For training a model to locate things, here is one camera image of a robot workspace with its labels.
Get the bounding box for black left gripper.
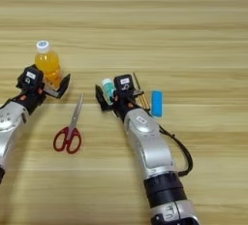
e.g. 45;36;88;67
9;73;72;115

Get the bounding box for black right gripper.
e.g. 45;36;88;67
94;83;145;122

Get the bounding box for white teal glue stick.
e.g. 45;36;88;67
101;78;116;106

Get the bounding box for orange juice bottle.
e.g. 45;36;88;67
34;40;63;91

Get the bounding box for blue rectangular eraser block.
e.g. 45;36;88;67
150;89;164;118

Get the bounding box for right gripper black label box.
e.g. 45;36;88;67
113;74;134;99

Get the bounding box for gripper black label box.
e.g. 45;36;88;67
113;74;134;99
16;65;45;91

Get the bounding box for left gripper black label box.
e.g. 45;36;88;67
16;65;45;91

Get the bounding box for amber handled screwdriver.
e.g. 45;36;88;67
133;72;151;111

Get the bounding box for red handled scissors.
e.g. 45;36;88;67
52;92;85;155

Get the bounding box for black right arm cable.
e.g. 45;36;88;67
158;125;194;177

